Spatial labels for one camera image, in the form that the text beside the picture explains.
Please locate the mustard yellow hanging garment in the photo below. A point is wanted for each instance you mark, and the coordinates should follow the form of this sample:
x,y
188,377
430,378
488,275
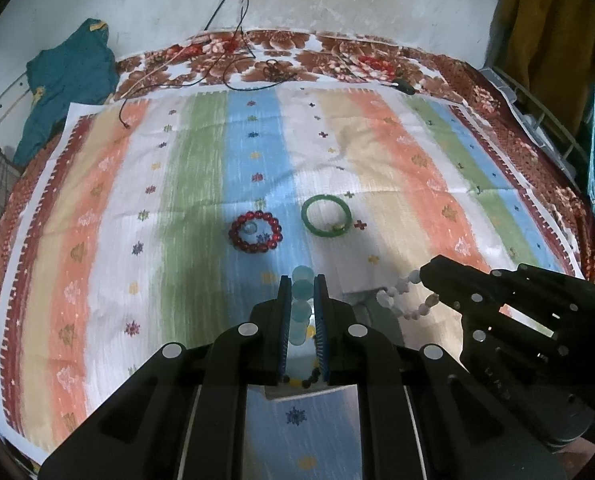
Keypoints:
x,y
550,51

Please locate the red floral bed sheet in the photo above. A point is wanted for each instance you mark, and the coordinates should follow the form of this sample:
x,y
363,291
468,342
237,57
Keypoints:
x,y
267,58

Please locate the teal green garment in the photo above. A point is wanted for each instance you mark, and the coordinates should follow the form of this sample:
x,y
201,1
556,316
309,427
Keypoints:
x,y
80,70

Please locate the black charger plug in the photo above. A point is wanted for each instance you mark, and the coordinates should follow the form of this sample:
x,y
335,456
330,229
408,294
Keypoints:
x,y
404,86

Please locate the green jade bangle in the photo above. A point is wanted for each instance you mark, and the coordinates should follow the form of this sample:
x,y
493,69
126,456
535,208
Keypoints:
x,y
326,216

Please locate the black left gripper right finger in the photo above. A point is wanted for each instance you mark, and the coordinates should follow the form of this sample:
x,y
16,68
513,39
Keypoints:
x,y
393,391

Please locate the striped colourful cloth mat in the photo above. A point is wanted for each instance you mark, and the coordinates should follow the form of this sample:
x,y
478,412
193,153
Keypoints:
x,y
167,218

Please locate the white wire rack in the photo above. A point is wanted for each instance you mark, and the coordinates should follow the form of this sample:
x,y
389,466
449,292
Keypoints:
x,y
539,123

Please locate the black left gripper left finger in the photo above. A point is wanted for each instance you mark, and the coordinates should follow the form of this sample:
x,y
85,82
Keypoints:
x,y
199,431

